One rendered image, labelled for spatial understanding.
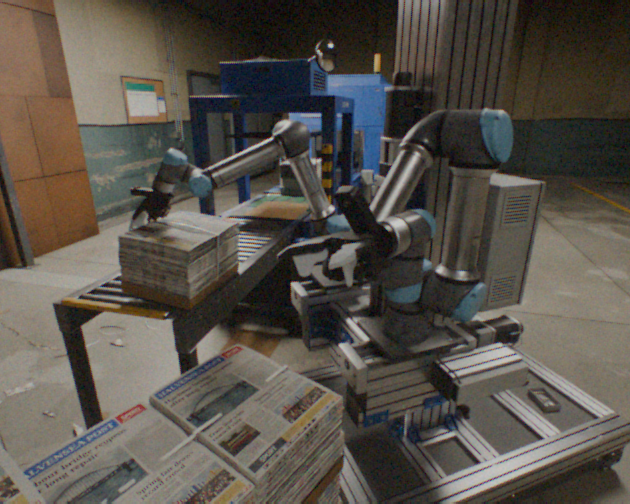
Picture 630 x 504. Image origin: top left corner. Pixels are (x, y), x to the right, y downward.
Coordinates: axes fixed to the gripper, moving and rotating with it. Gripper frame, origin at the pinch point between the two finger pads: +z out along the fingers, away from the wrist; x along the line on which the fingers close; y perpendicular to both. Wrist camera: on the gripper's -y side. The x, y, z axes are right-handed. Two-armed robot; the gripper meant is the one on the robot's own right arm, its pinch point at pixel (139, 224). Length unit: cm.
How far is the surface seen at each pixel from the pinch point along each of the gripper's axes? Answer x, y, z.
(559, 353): 124, 223, -27
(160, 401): -64, 57, -12
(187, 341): -27, 47, 6
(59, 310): -28.1, 1.2, 31.0
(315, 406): -55, 86, -32
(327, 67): 106, 4, -84
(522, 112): 848, 212, -207
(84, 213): 236, -198, 215
